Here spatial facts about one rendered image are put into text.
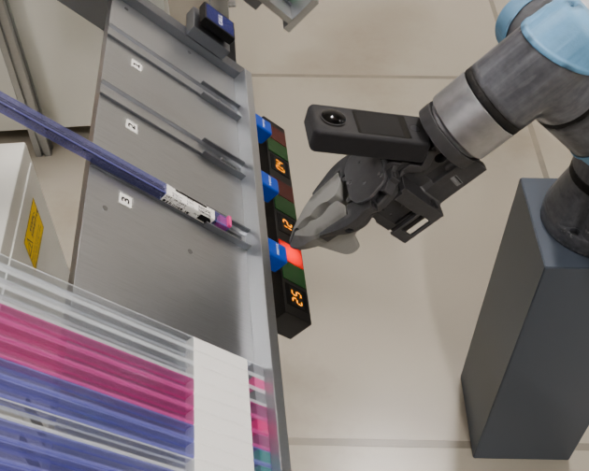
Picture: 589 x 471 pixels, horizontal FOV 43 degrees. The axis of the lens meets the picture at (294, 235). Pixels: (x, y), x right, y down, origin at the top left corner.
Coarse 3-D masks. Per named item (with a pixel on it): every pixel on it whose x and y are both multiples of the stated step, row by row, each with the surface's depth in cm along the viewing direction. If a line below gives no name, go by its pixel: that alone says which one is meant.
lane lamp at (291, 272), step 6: (288, 264) 85; (282, 270) 83; (288, 270) 84; (294, 270) 85; (300, 270) 86; (288, 276) 83; (294, 276) 84; (300, 276) 85; (294, 282) 84; (300, 282) 84; (306, 288) 85
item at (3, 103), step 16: (0, 96) 63; (0, 112) 64; (16, 112) 64; (32, 112) 65; (32, 128) 65; (48, 128) 65; (64, 128) 67; (64, 144) 67; (80, 144) 67; (96, 160) 68; (112, 160) 69; (128, 176) 70; (144, 176) 71; (160, 192) 72; (224, 224) 76
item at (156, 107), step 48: (144, 48) 87; (96, 96) 76; (144, 96) 81; (192, 96) 89; (96, 144) 71; (144, 144) 76; (192, 144) 83; (96, 192) 67; (144, 192) 71; (192, 192) 78; (240, 192) 84; (96, 240) 63; (144, 240) 68; (192, 240) 73; (240, 240) 77; (96, 288) 60; (144, 288) 64; (192, 288) 69; (240, 288) 74; (240, 336) 70
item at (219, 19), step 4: (208, 8) 95; (212, 8) 96; (208, 12) 95; (212, 12) 96; (216, 12) 96; (208, 16) 94; (212, 16) 95; (216, 16) 96; (220, 16) 97; (212, 20) 94; (216, 20) 95; (220, 20) 96; (224, 20) 97; (228, 20) 98; (220, 24) 95; (224, 24) 96; (228, 24) 97; (232, 24) 98; (224, 28) 95; (228, 28) 96; (232, 28) 97; (228, 32) 96; (232, 32) 96
